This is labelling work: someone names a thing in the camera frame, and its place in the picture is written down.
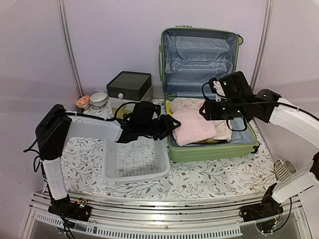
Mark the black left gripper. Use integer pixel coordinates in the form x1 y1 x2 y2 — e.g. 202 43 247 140
140 115 182 141

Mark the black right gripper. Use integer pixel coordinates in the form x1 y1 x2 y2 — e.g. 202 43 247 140
200 98 247 120

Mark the pink towel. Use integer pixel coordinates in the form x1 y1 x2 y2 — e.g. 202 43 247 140
172 110 217 146

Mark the white pink printed cloth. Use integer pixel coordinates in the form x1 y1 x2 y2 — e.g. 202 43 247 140
165 97 232 146

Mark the white plastic mesh basket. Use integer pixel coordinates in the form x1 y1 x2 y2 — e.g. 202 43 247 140
102 137 170 182

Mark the green hard-shell suitcase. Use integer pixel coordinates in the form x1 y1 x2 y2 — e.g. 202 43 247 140
159 25 260 162

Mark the drawer cabinet with dark top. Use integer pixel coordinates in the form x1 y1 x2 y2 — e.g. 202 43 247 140
106 71 153 118

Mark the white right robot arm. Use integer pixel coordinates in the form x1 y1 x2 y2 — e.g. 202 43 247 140
199 71 319 222

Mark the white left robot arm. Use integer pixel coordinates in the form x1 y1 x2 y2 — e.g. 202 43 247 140
26 101 180 222

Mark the small white bowl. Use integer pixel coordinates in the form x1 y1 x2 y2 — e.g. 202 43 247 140
90 92 108 107

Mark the red patterned small bowl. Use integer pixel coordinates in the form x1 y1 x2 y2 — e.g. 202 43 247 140
75 95 90 109

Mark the floral white tablecloth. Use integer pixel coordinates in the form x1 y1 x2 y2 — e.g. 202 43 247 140
47 98 280 201

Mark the aluminium front rail frame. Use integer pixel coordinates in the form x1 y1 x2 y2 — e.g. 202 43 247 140
19 191 312 239

